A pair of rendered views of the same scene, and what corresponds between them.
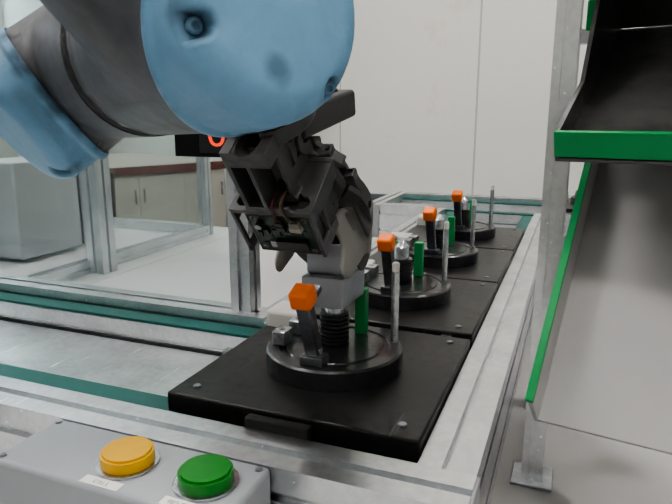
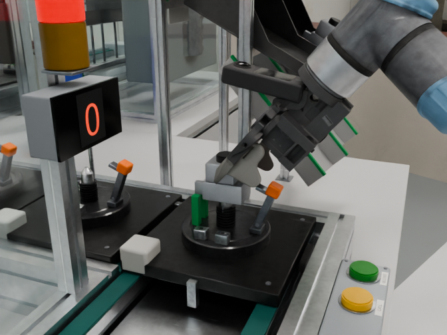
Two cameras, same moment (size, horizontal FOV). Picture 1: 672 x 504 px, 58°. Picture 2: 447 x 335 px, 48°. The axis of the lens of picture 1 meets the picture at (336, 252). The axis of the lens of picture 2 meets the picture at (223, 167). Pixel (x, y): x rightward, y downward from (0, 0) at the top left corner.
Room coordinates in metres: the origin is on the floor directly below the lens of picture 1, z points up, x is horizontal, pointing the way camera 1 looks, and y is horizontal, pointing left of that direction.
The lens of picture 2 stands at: (0.59, 0.70, 1.36)
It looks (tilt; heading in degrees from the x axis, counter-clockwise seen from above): 21 degrees down; 270
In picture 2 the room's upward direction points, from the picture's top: straight up
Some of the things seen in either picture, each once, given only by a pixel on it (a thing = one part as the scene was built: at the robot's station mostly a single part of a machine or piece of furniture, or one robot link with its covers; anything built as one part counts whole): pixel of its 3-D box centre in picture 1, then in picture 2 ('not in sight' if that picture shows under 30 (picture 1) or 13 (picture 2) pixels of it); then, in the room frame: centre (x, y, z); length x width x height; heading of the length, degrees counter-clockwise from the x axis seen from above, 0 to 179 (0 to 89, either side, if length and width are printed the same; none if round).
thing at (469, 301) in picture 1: (401, 266); (88, 187); (0.82, -0.09, 1.01); 0.24 x 0.24 x 0.13; 69
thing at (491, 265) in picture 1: (438, 235); not in sight; (1.05, -0.18, 1.01); 0.24 x 0.24 x 0.13; 69
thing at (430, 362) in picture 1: (334, 370); (225, 241); (0.58, 0.00, 0.96); 0.24 x 0.24 x 0.02; 69
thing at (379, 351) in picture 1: (334, 353); (225, 230); (0.58, 0.00, 0.98); 0.14 x 0.14 x 0.02
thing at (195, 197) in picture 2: not in sight; (196, 209); (0.63, 0.00, 1.01); 0.01 x 0.01 x 0.05; 69
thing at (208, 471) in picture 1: (206, 479); (363, 273); (0.39, 0.09, 0.96); 0.04 x 0.04 x 0.02
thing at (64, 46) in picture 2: not in sight; (64, 44); (0.76, 0.13, 1.28); 0.05 x 0.05 x 0.05
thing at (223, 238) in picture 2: (282, 335); (222, 237); (0.59, 0.06, 1.00); 0.02 x 0.01 x 0.02; 159
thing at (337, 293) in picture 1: (337, 263); (220, 175); (0.59, 0.00, 1.07); 0.08 x 0.04 x 0.07; 158
